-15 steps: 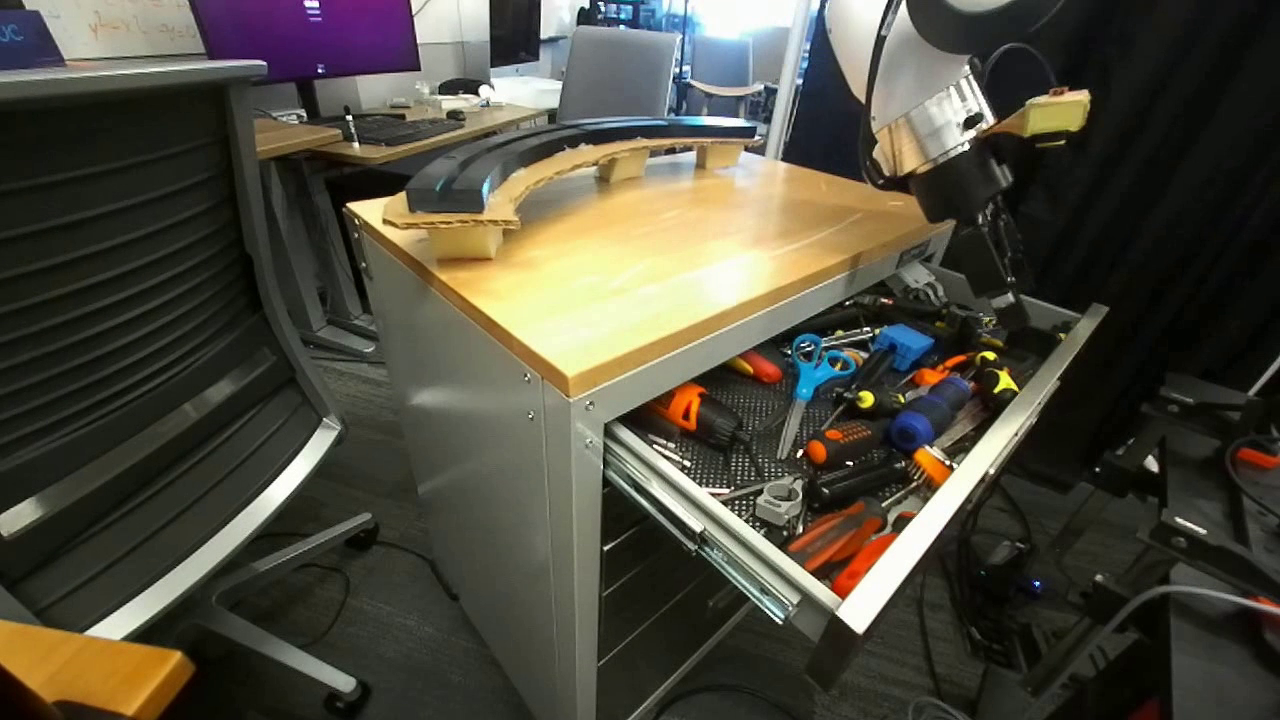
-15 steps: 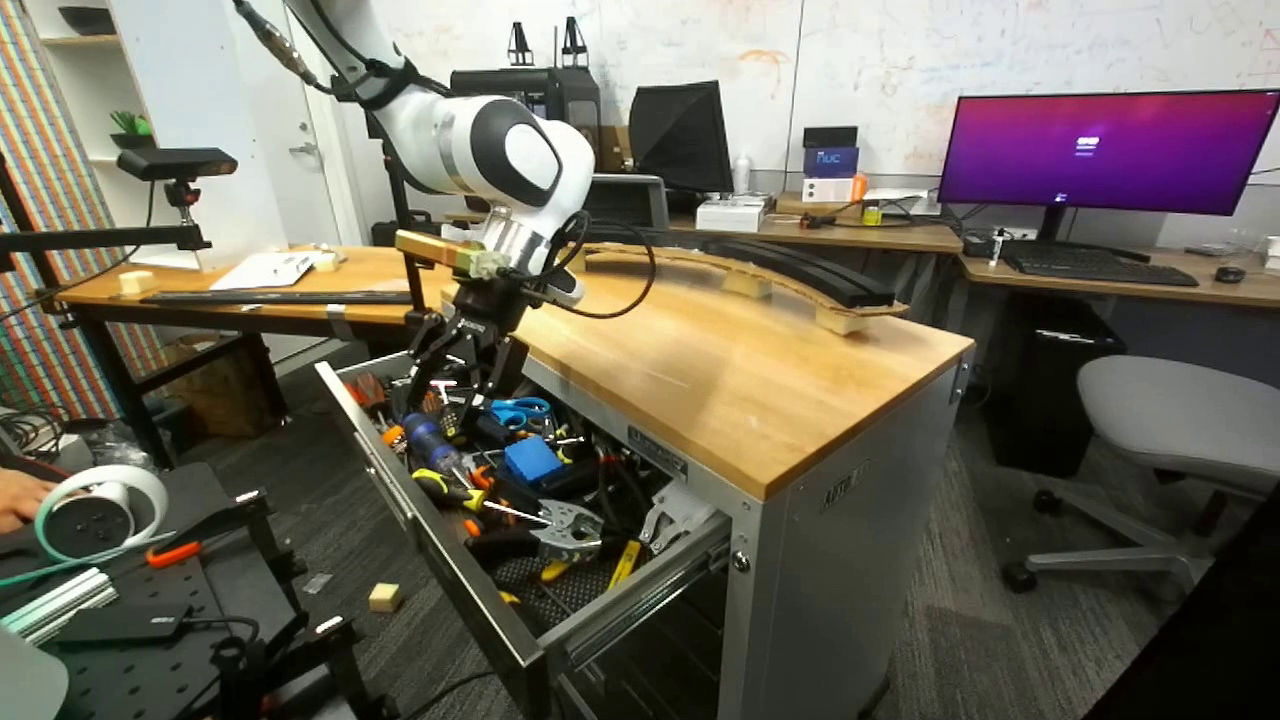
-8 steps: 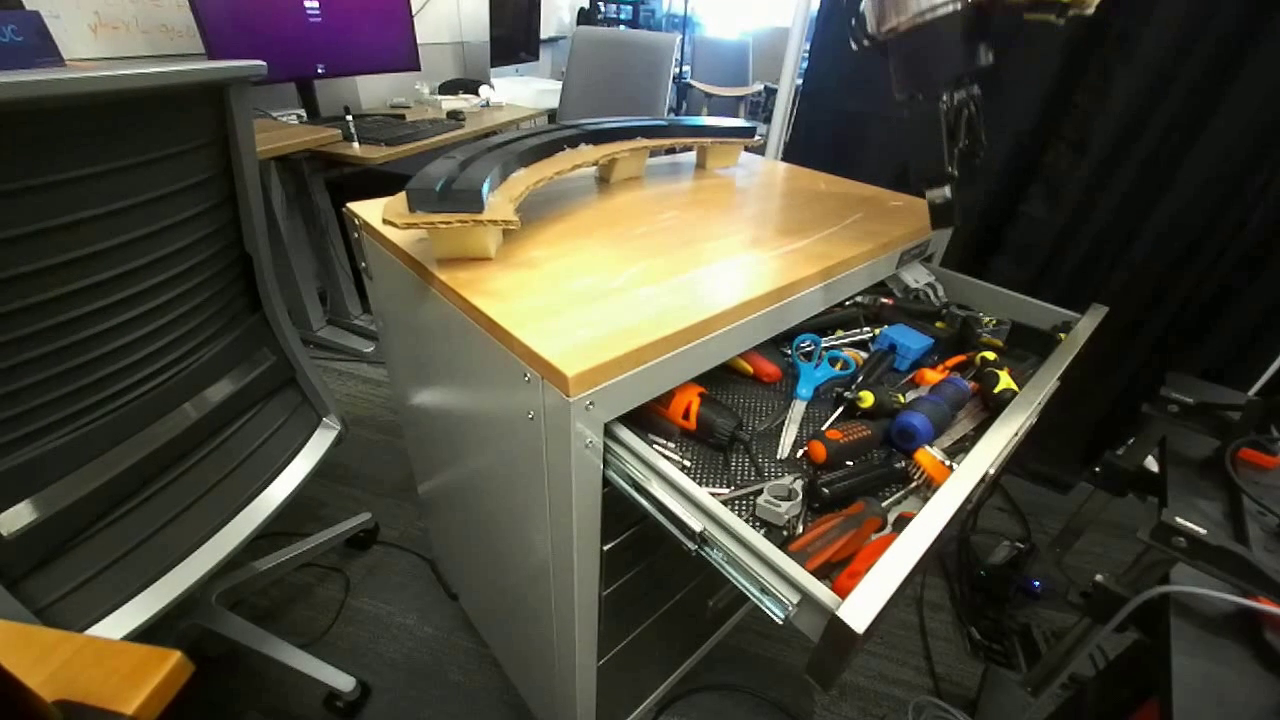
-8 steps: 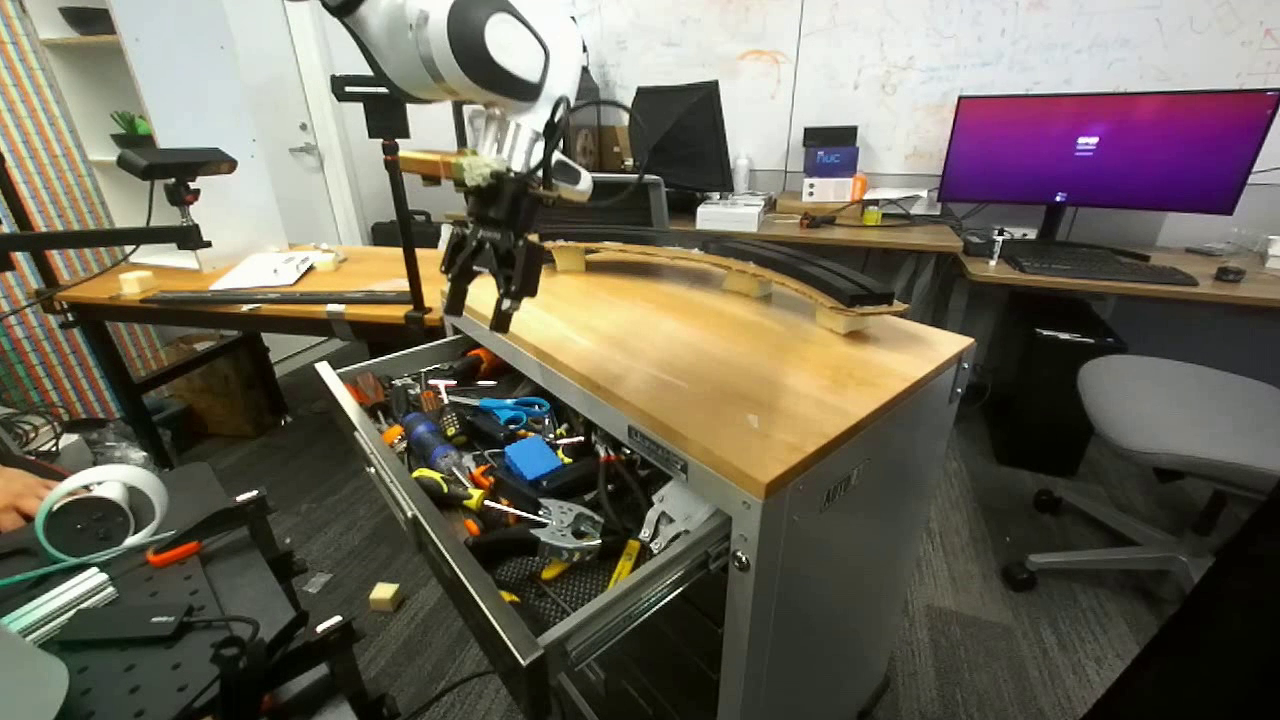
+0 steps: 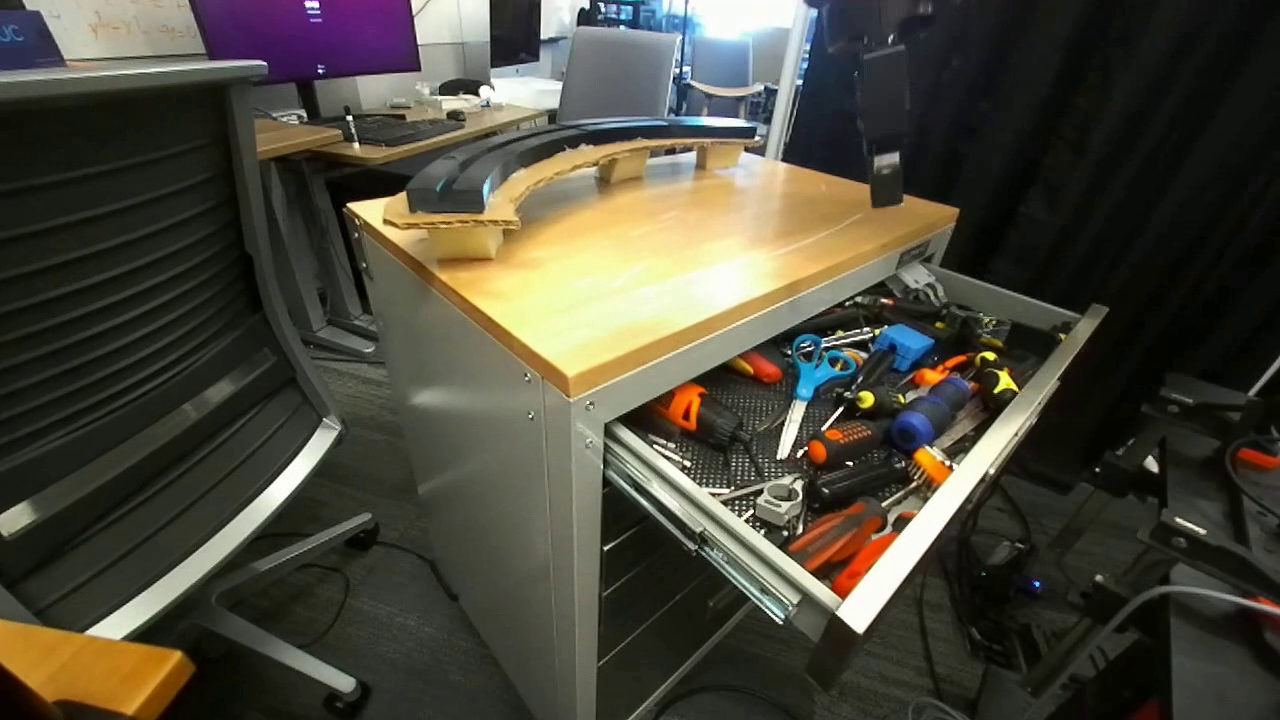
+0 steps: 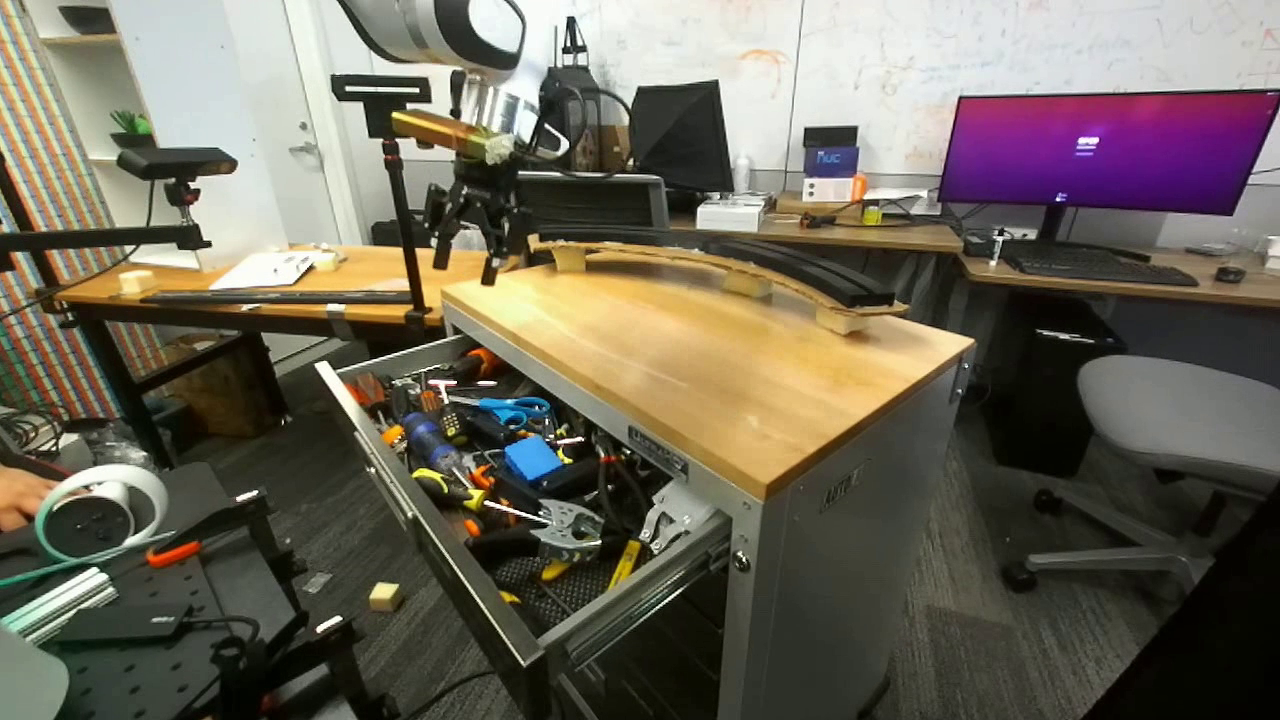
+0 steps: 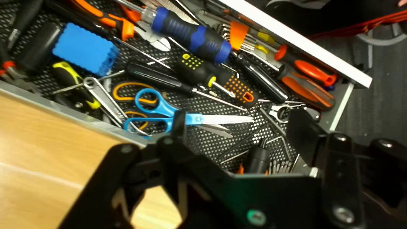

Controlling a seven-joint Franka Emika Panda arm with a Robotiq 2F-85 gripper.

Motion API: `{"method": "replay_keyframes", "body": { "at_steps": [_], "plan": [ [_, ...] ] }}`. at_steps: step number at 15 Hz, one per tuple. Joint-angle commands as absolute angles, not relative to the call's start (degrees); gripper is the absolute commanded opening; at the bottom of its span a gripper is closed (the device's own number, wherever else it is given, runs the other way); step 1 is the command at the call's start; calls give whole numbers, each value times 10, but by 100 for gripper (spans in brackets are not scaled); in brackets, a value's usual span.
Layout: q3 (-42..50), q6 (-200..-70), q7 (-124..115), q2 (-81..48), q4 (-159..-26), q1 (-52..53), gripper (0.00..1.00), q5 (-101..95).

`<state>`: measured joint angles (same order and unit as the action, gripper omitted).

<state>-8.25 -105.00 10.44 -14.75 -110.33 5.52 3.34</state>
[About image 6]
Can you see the wooden office desk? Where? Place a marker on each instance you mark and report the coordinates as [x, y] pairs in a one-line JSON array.
[[1134, 273]]

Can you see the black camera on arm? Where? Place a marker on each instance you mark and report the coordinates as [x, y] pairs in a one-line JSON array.
[[176, 161]]

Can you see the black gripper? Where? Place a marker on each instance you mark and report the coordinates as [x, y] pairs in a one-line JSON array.
[[481, 199]]

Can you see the silver pliers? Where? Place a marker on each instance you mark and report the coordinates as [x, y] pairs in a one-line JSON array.
[[566, 523]]

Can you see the black computer mouse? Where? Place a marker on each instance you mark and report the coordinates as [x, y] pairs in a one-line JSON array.
[[1228, 273]]

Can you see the grey cabinet with wooden top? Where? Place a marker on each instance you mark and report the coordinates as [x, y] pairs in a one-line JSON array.
[[722, 375]]

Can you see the person's hand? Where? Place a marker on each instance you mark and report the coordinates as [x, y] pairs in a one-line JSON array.
[[17, 498]]

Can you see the curved wooden black track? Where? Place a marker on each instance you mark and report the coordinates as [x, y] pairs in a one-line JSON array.
[[744, 278]]

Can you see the white box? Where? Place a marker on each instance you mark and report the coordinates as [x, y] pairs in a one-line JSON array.
[[728, 214]]

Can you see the blue block tool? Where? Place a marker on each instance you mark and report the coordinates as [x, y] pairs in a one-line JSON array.
[[533, 462]]

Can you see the green potted plant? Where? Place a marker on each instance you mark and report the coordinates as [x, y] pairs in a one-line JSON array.
[[133, 130]]

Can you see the black flat screen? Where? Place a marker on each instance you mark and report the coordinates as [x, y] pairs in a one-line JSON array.
[[681, 132]]

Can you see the purple screen monitor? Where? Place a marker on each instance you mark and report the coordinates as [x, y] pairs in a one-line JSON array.
[[1104, 151]]

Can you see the grey metal tool drawer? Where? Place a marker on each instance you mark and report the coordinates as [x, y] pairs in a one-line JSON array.
[[443, 535]]

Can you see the white paper sheet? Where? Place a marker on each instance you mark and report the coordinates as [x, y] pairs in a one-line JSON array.
[[266, 271]]

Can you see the blue white framed card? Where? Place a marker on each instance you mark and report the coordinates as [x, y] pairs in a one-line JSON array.
[[829, 159]]

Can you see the aluminium extrusion bar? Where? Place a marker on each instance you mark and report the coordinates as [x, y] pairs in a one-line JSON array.
[[57, 606]]

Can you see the small wooden block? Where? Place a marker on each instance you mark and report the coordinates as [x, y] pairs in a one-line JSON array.
[[138, 280], [387, 597]]

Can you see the black computer tower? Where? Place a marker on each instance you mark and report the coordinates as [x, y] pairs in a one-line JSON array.
[[1055, 384]]

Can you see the grey padded office chair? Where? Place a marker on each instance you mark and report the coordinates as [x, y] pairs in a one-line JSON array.
[[1173, 427]]

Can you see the black equipment stand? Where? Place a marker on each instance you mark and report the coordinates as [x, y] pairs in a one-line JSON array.
[[173, 640]]

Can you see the white tape roll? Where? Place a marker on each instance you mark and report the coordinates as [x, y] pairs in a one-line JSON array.
[[103, 511]]

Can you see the gold wrist camera bar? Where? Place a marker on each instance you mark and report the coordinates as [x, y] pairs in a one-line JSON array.
[[453, 132]]

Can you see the wooden desk with black legs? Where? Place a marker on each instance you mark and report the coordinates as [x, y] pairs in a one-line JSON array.
[[254, 303]]

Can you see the black keyboard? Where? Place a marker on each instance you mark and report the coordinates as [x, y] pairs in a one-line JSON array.
[[1100, 267]]

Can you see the white silver tool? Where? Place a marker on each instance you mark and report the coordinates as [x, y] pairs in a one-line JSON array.
[[672, 513]]

